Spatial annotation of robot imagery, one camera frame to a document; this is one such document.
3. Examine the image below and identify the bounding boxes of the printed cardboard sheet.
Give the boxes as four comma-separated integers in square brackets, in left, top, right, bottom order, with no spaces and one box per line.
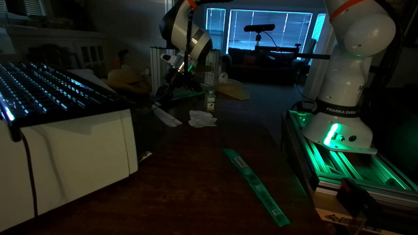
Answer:
[312,189,369,232]

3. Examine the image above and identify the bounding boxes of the crumpled white tissue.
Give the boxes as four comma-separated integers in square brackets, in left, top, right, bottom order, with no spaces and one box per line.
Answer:
[186,108,218,129]

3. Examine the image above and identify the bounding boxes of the small black box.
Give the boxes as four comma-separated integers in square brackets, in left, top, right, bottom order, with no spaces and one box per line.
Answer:
[335,176,381,219]

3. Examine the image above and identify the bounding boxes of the yellow flat sheet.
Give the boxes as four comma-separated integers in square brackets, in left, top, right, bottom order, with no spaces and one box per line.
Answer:
[215,78,252,101]

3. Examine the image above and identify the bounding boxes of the green flat strip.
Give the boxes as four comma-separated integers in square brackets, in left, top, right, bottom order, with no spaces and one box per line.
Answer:
[221,147,292,228]

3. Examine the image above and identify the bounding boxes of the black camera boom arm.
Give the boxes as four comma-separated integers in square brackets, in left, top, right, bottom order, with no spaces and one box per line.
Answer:
[254,31,331,61]

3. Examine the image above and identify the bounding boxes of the white cabinet with glass doors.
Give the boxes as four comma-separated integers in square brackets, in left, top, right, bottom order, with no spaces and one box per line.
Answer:
[0,23,109,75]

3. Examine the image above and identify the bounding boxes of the yellow rounded object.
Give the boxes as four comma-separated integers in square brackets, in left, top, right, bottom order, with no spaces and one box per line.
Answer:
[104,63,150,95]

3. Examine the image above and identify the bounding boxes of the black stereo camera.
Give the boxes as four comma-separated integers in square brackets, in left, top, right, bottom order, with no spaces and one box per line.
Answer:
[242,22,276,33]

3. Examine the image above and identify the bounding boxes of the wide blue lit window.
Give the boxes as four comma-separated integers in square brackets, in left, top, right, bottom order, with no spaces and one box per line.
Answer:
[203,6,326,56]

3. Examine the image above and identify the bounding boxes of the white dish rack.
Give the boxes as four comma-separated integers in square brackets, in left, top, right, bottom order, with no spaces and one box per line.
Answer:
[0,61,139,232]

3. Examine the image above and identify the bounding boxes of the robot mounting base frame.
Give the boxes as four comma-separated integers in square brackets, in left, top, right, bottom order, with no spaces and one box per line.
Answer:
[280,108,418,211]

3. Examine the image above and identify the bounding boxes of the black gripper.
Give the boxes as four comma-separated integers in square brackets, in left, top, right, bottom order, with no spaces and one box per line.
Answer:
[156,62,193,107]

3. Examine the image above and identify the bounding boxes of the small glass jar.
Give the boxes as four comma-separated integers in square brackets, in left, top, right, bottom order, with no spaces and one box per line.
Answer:
[203,87,218,113]

